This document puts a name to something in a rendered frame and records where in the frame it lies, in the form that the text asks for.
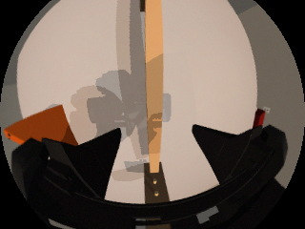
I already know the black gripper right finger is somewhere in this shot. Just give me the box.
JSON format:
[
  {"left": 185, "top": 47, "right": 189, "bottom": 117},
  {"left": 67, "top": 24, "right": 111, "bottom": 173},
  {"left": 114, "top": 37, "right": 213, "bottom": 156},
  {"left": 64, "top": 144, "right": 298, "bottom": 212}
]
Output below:
[{"left": 192, "top": 123, "right": 263, "bottom": 184}]

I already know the long brown wooden rail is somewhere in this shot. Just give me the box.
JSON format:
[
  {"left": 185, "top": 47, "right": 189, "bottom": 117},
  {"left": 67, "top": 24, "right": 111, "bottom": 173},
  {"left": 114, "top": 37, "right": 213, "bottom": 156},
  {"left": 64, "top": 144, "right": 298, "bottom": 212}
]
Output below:
[{"left": 145, "top": 0, "right": 164, "bottom": 173}]

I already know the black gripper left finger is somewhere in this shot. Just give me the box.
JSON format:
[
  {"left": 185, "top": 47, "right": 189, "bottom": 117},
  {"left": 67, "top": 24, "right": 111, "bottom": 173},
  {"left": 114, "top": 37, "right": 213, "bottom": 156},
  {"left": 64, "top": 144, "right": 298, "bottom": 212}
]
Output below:
[{"left": 41, "top": 127, "right": 122, "bottom": 199}]

